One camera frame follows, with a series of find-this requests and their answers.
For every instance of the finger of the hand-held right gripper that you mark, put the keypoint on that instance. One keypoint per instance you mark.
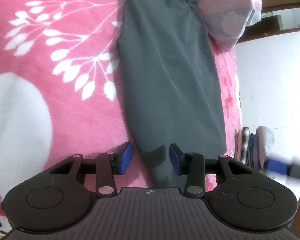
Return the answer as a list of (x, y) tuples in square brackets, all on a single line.
[(277, 167)]

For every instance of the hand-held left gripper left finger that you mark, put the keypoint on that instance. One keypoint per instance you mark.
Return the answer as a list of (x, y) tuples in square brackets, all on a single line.
[(125, 157)]

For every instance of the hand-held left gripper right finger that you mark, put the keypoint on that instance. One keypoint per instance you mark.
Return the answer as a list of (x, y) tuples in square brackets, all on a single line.
[(175, 160)]

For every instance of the dark grey pants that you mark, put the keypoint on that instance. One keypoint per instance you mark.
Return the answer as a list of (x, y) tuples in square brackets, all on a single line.
[(165, 80)]

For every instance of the stack of folded clothes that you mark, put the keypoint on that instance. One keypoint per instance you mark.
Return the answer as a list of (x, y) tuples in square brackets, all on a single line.
[(262, 140)]

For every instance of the folded plaid garment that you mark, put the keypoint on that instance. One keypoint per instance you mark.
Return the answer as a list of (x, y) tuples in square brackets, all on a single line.
[(245, 142)]

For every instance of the pink floral blanket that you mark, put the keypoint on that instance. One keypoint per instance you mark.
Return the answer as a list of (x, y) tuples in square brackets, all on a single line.
[(65, 117)]

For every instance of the pink patterned quilt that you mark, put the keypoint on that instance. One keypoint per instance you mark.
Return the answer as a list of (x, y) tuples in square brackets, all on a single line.
[(227, 10)]

